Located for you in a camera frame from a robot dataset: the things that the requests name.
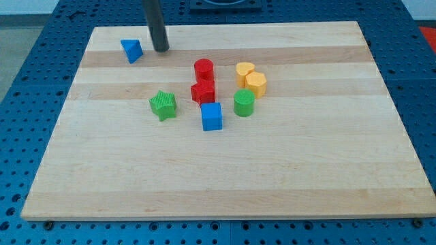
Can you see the blue triangle block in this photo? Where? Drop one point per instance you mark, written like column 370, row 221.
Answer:
column 133, row 49

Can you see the blue cube block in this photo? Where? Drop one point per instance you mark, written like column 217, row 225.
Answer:
column 211, row 116

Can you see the red star block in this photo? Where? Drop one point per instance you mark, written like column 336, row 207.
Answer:
column 203, row 91

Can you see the green cylinder block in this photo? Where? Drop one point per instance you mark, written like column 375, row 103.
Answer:
column 244, row 100

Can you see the red cylinder block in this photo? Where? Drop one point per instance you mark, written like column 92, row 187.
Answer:
column 204, row 69

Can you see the yellow hexagon block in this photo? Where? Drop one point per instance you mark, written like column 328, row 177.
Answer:
column 256, row 82

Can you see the green star block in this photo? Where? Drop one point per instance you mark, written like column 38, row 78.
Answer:
column 163, row 105

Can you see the yellow heart block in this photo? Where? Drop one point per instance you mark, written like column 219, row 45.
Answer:
column 242, row 70

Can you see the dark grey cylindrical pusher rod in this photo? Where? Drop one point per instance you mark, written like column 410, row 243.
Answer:
column 155, row 22

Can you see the light wooden board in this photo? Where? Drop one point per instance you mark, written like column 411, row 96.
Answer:
column 325, row 141

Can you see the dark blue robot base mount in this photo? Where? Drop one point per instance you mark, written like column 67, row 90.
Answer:
column 197, row 6

